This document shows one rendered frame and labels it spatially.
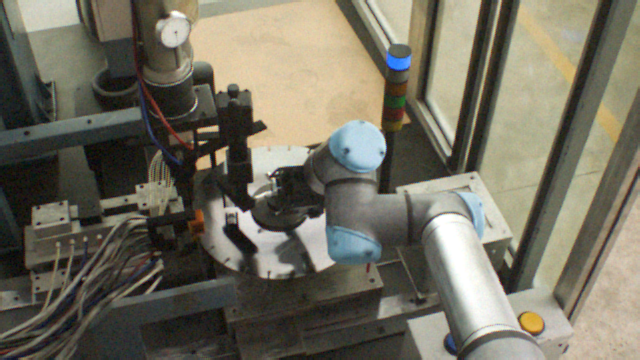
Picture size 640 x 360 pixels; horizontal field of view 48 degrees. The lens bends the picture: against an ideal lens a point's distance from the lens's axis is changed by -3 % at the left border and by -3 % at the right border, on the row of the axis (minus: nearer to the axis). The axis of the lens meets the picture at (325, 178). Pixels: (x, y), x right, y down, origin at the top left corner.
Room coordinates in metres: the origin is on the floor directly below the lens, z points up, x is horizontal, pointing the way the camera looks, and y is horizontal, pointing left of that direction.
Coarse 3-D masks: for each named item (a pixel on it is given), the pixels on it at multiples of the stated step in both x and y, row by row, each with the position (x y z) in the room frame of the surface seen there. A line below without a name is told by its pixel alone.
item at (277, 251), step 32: (224, 160) 1.03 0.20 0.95; (256, 160) 1.03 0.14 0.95; (288, 160) 1.04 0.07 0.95; (224, 224) 0.87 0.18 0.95; (256, 224) 0.87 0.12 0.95; (320, 224) 0.87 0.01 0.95; (224, 256) 0.79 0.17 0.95; (256, 256) 0.80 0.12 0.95; (288, 256) 0.80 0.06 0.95; (320, 256) 0.80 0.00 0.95
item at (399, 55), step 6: (390, 48) 1.13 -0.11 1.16; (396, 48) 1.14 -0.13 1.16; (402, 48) 1.14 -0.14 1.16; (408, 48) 1.14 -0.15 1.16; (390, 54) 1.12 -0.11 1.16; (396, 54) 1.12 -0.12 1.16; (402, 54) 1.12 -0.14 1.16; (408, 54) 1.12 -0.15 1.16; (390, 60) 1.12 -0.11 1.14; (396, 60) 1.11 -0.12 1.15; (402, 60) 1.11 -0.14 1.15; (408, 60) 1.11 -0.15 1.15; (390, 66) 1.11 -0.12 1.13; (396, 66) 1.11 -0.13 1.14; (402, 66) 1.11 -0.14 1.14; (408, 66) 1.12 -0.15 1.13
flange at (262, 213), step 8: (256, 192) 0.94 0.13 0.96; (264, 192) 0.94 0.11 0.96; (264, 200) 0.92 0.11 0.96; (256, 208) 0.90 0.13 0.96; (264, 208) 0.90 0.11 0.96; (272, 208) 0.89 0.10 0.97; (256, 216) 0.88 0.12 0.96; (264, 216) 0.88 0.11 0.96; (272, 216) 0.88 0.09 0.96; (288, 216) 0.88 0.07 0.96; (296, 216) 0.88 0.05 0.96; (264, 224) 0.86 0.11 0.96; (272, 224) 0.86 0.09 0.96; (280, 224) 0.86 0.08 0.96; (288, 224) 0.86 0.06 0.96; (296, 224) 0.87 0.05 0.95
